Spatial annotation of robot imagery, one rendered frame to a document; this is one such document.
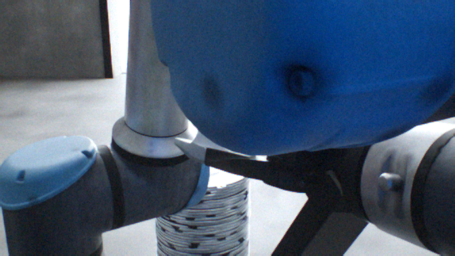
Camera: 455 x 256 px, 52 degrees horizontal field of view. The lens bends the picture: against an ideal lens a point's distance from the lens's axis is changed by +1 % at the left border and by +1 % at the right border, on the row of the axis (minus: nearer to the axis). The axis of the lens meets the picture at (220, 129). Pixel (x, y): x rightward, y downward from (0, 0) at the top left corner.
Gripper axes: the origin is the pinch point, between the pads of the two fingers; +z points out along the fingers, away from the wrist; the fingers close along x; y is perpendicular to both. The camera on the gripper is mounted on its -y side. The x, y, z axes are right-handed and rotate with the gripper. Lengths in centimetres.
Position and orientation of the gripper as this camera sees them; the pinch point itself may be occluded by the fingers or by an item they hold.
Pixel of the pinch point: (241, 154)
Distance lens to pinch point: 48.5
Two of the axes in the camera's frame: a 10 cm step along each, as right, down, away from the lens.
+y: 1.5, -9.9, -0.6
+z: -4.5, -1.3, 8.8
